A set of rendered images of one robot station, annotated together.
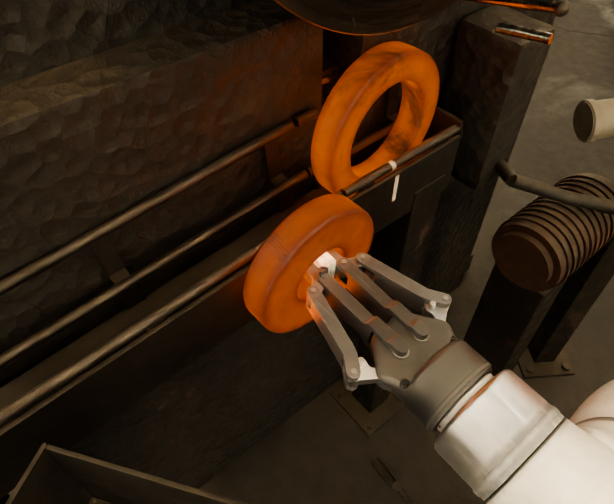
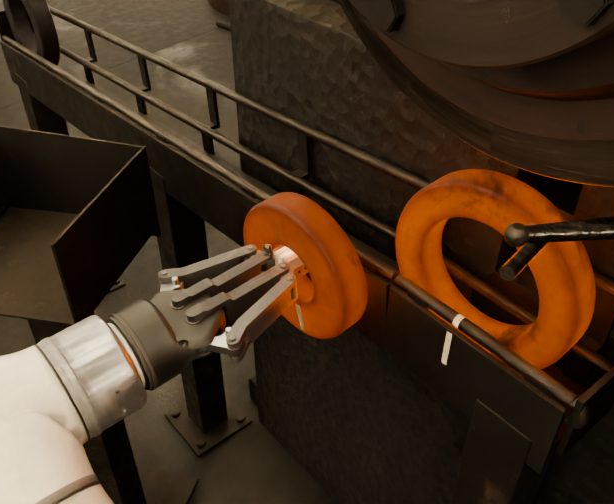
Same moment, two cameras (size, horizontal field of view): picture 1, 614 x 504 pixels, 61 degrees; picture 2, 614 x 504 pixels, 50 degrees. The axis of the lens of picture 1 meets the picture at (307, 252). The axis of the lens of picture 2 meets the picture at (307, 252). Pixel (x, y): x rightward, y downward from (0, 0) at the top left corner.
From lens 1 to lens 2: 0.63 m
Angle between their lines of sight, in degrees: 62
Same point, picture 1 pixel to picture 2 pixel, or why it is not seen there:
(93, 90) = (337, 29)
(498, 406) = (84, 328)
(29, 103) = (317, 14)
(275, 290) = (248, 223)
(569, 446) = (32, 369)
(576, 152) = not seen: outside the picture
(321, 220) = (289, 209)
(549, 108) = not seen: outside the picture
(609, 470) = not seen: outside the picture
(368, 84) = (446, 185)
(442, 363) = (141, 304)
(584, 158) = not seen: outside the picture
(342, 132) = (409, 207)
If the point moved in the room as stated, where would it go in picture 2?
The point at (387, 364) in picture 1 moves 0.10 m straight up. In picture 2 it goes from (167, 294) to (151, 204)
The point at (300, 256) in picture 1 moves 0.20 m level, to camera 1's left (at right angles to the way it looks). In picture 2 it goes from (265, 216) to (273, 120)
